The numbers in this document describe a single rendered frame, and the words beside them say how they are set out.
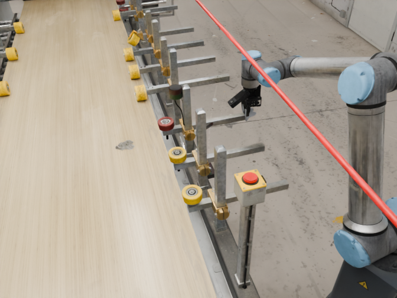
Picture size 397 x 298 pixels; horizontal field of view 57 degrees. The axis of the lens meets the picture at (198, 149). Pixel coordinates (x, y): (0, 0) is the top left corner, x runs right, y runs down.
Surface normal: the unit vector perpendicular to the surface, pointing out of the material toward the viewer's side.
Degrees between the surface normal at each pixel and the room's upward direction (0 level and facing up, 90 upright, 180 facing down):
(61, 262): 0
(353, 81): 83
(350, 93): 83
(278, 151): 0
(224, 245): 0
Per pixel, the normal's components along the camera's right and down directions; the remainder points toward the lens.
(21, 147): -0.04, -0.77
